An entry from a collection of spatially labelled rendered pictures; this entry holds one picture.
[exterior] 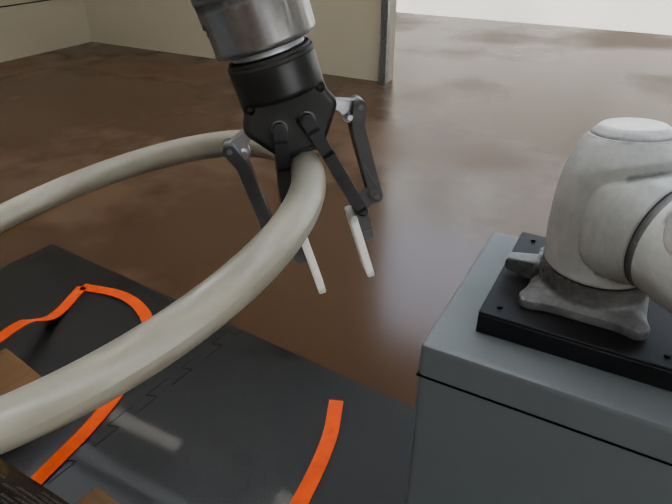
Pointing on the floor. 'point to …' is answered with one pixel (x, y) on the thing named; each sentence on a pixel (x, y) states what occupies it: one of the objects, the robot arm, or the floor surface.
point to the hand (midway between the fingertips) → (335, 252)
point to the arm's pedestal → (528, 417)
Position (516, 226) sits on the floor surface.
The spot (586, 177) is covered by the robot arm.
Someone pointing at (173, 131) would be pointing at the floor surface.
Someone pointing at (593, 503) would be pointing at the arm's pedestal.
